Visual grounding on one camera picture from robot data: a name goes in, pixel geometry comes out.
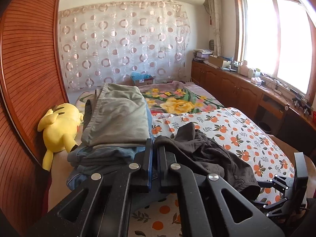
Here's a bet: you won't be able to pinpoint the black pants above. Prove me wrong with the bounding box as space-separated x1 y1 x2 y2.
154 122 261 200

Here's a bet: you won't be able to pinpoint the folded blue jeans top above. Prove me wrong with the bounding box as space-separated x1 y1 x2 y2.
68 113 152 171

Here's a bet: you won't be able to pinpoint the orange print bed sheet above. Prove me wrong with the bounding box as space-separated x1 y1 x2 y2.
128 107 296 237

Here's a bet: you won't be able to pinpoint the floral pink blanket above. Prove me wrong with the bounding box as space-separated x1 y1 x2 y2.
48 80 316 213

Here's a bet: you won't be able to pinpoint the folded beige pants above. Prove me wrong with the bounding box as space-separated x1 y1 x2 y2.
81 83 151 147

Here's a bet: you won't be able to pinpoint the long wooden sideboard cabinet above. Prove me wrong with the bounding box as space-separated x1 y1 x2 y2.
191 61 315 137

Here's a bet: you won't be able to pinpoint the yellow pikachu plush toy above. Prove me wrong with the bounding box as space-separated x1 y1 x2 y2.
38 103 84 171

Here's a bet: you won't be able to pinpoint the blue item in box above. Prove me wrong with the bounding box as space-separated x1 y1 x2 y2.
130 72 155 87

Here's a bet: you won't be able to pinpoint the cardboard box on sideboard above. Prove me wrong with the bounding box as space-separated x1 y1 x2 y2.
208 56 230 68

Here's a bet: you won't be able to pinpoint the stack of papers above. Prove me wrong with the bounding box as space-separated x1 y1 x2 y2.
193 49 214 60

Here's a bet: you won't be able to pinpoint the pink circle pattern curtain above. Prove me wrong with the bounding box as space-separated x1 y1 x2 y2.
58 0 191 91

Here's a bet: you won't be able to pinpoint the wooden louvered wardrobe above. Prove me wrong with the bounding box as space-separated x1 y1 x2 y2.
1 0 68 236

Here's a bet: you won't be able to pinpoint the window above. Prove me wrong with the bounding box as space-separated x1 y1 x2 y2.
235 0 315 100

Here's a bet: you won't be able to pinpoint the beige window drape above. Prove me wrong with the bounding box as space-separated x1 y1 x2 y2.
208 0 222 56

